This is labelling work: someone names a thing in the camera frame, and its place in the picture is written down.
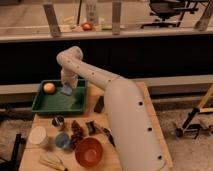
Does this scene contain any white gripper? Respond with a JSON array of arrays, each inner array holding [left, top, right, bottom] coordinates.
[[61, 69, 78, 89]]

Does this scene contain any blue sponge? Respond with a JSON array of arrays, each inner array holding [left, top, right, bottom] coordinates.
[[62, 85, 73, 95]]

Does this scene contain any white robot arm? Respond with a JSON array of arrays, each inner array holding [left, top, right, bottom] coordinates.
[[56, 46, 169, 171]]

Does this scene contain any orange ball in tray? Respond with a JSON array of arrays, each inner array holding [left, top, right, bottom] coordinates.
[[43, 82, 56, 94]]

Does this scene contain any green plastic tray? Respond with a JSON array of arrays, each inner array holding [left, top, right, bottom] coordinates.
[[31, 79, 87, 116]]

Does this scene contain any dark metal can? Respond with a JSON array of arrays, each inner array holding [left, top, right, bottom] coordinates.
[[52, 115, 65, 129]]

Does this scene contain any red apple on shelf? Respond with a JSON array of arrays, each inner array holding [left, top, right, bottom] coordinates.
[[81, 22, 93, 31]]

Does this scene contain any small dark packet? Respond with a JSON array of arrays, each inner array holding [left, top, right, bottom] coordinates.
[[86, 121, 97, 135]]

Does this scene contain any dark red toy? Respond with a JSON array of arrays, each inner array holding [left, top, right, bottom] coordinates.
[[71, 120, 84, 147]]

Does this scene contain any blue cup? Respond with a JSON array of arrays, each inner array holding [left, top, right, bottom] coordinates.
[[55, 132, 70, 150]]

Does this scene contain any dark utensil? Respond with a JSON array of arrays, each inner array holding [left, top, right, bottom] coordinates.
[[103, 128, 115, 147]]

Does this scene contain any clear bottle on shelf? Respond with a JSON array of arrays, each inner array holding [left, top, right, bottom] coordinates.
[[85, 0, 98, 24]]

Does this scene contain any red bowl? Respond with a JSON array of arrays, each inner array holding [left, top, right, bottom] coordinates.
[[75, 137, 103, 168]]

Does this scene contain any black chair at left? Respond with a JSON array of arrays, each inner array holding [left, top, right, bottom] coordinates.
[[0, 133, 26, 171]]

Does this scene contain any yellow corn toy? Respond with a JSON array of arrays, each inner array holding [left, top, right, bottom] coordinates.
[[39, 152, 67, 171]]

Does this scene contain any black office chair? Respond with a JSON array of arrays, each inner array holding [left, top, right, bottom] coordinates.
[[141, 0, 198, 28]]

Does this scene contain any yellow black tripod stand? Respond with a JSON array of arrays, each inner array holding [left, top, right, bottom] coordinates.
[[175, 84, 213, 138]]

